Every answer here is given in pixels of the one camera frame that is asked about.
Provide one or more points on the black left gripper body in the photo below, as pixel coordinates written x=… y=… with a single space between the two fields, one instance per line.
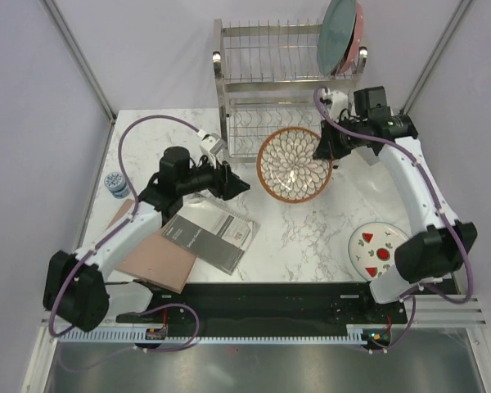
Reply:
x=205 y=178

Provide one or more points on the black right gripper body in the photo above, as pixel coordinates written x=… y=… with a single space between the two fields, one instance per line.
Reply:
x=352 y=140

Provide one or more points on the floral patterned orange-rim bowl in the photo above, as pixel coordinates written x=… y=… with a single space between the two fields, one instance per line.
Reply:
x=286 y=168

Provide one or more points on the teal ceramic plate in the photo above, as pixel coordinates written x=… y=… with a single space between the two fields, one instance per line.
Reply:
x=335 y=34

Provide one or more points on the pink dotted scalloped plate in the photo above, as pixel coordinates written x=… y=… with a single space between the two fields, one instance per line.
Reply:
x=352 y=50

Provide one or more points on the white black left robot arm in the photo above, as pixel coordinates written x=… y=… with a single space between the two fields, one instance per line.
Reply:
x=75 y=287

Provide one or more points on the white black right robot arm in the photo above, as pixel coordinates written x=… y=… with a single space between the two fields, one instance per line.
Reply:
x=436 y=256

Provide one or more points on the stainless steel dish rack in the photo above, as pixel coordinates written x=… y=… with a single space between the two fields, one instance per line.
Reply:
x=265 y=74

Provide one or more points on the grey setup guide booklet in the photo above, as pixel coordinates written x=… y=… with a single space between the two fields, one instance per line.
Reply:
x=211 y=231

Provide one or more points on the blue white round tin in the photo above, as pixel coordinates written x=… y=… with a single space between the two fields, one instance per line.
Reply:
x=115 y=183

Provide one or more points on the pink notebook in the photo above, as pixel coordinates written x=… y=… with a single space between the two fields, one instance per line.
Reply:
x=158 y=261

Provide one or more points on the white watermelon pattern plate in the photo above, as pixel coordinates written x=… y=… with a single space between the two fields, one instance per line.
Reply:
x=371 y=248

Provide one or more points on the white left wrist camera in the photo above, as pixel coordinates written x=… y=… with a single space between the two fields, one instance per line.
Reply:
x=211 y=145

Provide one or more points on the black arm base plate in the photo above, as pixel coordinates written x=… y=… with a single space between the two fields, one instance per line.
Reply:
x=255 y=289

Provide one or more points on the aluminium frame post right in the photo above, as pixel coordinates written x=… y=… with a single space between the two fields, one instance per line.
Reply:
x=445 y=38

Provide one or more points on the aluminium frame post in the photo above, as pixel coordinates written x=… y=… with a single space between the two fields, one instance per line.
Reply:
x=63 y=29
x=445 y=38

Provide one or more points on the light blue cable duct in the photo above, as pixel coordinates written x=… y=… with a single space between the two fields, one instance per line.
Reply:
x=134 y=334

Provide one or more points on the aluminium front rail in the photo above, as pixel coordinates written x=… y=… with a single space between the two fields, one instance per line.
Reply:
x=446 y=309

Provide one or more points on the aluminium frame post left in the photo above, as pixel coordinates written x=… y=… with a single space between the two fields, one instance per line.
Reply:
x=63 y=29

